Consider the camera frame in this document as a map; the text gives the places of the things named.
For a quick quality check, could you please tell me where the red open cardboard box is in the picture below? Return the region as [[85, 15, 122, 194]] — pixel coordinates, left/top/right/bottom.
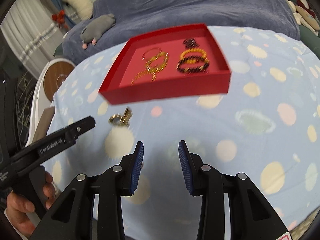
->
[[99, 23, 231, 105]]

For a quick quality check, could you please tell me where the yellow amber bead bracelet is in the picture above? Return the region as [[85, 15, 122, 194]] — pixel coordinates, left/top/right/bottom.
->
[[180, 48, 208, 61]]

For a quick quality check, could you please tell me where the yellow stone bead bracelet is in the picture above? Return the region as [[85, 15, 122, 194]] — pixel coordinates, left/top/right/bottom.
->
[[145, 51, 170, 74]]

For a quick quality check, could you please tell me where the person's left hand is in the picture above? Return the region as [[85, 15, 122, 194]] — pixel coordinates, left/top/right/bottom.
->
[[6, 172, 56, 239]]

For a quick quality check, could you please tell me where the red monkey plush toy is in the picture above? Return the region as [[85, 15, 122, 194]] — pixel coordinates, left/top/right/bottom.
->
[[297, 0, 316, 18]]

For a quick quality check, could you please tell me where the gold wristwatch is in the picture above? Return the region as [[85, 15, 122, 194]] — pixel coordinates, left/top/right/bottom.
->
[[108, 107, 132, 127]]

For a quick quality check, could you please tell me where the cream fluffy rug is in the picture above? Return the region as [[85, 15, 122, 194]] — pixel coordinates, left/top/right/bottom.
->
[[290, 209, 319, 240]]

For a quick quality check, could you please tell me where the grey plush toy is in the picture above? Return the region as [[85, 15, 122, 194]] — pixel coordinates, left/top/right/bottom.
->
[[80, 14, 116, 50]]

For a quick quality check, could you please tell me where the light blue planet bedsheet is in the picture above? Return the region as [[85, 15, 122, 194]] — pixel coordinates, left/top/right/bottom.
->
[[45, 27, 319, 239]]

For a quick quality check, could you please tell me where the black bead gold charm bracelet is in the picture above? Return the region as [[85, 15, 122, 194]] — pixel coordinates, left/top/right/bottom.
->
[[176, 57, 210, 74]]

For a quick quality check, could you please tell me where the brown cardboard piece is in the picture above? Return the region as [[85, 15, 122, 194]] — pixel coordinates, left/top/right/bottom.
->
[[31, 107, 55, 143]]

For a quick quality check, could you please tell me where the red ribbon bow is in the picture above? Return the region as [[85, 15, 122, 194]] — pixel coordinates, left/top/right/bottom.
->
[[52, 10, 68, 29]]

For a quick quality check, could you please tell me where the white round wooden-top stool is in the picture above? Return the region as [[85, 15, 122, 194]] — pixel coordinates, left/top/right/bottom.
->
[[26, 58, 75, 146]]

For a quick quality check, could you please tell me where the beige round plush toy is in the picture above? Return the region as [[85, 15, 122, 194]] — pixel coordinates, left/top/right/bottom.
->
[[287, 1, 319, 36]]

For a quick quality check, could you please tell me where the dark blue blanket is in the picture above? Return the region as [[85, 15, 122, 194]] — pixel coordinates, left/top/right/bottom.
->
[[62, 0, 300, 64]]

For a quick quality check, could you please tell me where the gold bangle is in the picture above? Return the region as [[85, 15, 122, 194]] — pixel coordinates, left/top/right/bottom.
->
[[142, 47, 162, 61]]

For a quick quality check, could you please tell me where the gold woven cuff bracelet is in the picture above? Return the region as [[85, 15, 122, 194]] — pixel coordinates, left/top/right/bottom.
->
[[130, 69, 158, 86]]

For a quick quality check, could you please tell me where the white alpaca plush toy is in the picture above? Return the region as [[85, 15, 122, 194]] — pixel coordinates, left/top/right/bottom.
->
[[62, 0, 93, 21]]

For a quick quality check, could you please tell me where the white sheer curtain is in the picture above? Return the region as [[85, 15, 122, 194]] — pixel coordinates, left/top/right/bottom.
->
[[1, 0, 66, 78]]

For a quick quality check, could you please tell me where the purple garnet bead strand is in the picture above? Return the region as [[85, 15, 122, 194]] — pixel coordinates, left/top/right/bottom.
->
[[183, 38, 200, 49]]

